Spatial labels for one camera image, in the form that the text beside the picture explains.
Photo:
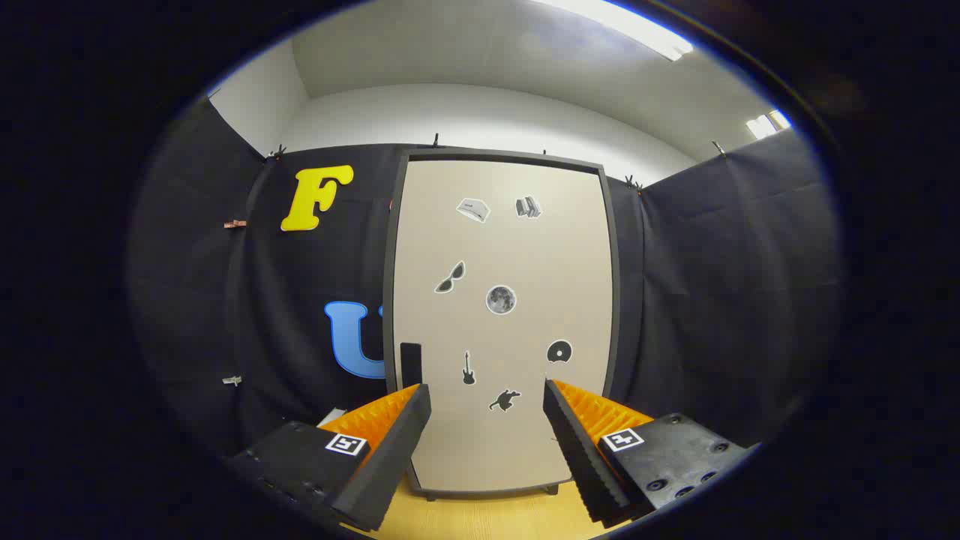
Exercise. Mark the copper cloth clip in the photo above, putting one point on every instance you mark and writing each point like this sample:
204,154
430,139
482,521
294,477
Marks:
235,223

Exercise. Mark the long ceiling light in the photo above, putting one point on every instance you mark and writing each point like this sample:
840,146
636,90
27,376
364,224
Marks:
637,30

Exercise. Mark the black backdrop cloth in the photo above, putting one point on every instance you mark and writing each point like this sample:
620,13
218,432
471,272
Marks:
712,300

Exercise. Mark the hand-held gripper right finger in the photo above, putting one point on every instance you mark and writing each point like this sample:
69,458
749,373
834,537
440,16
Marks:
581,457

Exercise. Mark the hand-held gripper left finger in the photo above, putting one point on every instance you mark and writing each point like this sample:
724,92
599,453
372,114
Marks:
390,457

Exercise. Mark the dark grey cabinet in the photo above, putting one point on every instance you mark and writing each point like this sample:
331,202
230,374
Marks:
389,262

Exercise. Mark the small ceiling light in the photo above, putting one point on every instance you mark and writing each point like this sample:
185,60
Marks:
766,125

